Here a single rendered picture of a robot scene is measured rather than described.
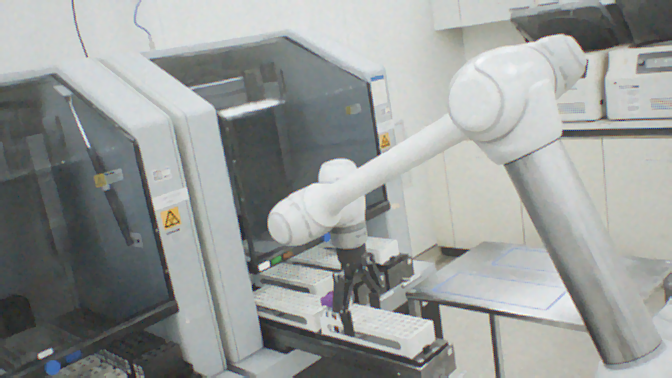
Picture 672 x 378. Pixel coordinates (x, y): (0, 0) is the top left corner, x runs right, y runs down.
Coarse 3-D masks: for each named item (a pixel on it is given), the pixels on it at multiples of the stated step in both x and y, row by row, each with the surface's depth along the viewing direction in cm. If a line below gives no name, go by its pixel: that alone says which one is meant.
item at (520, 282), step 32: (480, 256) 200; (512, 256) 196; (544, 256) 191; (416, 288) 184; (448, 288) 181; (480, 288) 177; (512, 288) 173; (544, 288) 170; (640, 288) 160; (544, 320) 154; (576, 320) 150
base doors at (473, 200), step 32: (448, 160) 409; (480, 160) 393; (576, 160) 350; (608, 160) 338; (640, 160) 326; (448, 192) 417; (480, 192) 399; (512, 192) 383; (608, 192) 343; (640, 192) 331; (448, 224) 423; (480, 224) 406; (512, 224) 389; (608, 224) 348; (640, 224) 335; (640, 256) 340
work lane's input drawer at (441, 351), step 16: (272, 320) 180; (272, 336) 180; (288, 336) 175; (304, 336) 170; (320, 336) 167; (320, 352) 167; (336, 352) 162; (352, 352) 158; (368, 352) 155; (384, 352) 151; (432, 352) 147; (448, 352) 151; (368, 368) 155; (384, 368) 151; (400, 368) 148; (416, 368) 144; (432, 368) 146; (448, 368) 151
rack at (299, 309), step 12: (264, 288) 192; (276, 288) 191; (264, 300) 183; (276, 300) 182; (288, 300) 180; (300, 300) 179; (312, 300) 178; (264, 312) 188; (276, 312) 182; (288, 312) 174; (300, 312) 171; (312, 312) 170; (300, 324) 172; (312, 324) 169
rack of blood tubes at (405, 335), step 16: (320, 320) 166; (336, 320) 162; (352, 320) 160; (368, 320) 159; (384, 320) 157; (400, 320) 156; (416, 320) 155; (336, 336) 163; (368, 336) 162; (384, 336) 151; (400, 336) 148; (416, 336) 147; (432, 336) 152; (400, 352) 148; (416, 352) 147
